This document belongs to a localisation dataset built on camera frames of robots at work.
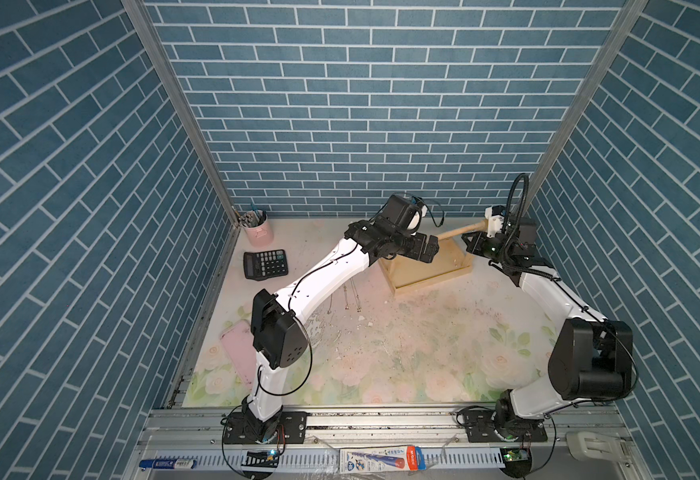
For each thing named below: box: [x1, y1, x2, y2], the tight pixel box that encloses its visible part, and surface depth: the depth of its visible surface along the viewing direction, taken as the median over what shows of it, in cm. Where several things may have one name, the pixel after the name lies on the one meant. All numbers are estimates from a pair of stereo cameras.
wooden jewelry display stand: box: [378, 220, 489, 295], surface depth 103 cm
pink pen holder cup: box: [243, 214, 274, 248], surface depth 108 cm
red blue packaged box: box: [339, 446, 427, 474], surface depth 71 cm
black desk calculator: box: [243, 249, 289, 281], surface depth 107 cm
